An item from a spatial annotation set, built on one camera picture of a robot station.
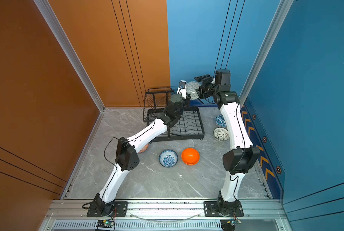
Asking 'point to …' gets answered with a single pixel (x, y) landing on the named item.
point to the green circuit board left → (105, 223)
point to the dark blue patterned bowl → (219, 121)
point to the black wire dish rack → (190, 125)
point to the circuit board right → (229, 224)
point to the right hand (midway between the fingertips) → (192, 81)
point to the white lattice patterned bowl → (221, 134)
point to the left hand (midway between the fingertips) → (185, 87)
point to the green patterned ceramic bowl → (191, 89)
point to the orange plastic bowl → (190, 156)
